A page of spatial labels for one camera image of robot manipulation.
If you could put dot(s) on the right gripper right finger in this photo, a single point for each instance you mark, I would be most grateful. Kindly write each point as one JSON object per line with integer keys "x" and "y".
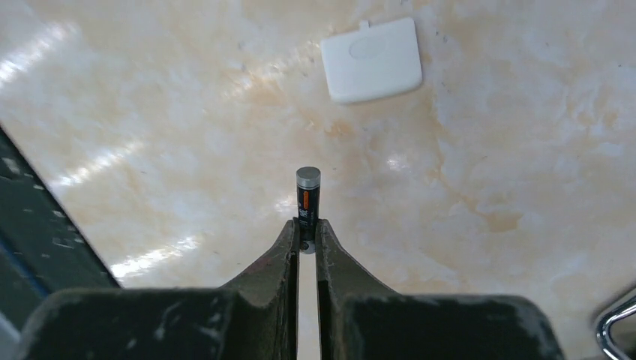
{"x": 362, "y": 318}

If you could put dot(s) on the white battery cover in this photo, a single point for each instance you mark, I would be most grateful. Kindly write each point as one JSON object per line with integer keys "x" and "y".
{"x": 376, "y": 61}

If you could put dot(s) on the black poker chip case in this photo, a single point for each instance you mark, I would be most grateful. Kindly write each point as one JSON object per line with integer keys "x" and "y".
{"x": 622, "y": 308}

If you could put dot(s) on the small black battery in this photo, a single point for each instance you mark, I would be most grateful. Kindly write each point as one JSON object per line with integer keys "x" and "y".
{"x": 308, "y": 198}

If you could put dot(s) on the black studded base plate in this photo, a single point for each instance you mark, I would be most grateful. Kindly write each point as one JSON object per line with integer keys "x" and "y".
{"x": 42, "y": 249}

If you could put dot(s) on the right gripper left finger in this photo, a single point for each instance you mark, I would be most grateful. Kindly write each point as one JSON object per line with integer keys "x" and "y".
{"x": 252, "y": 316}

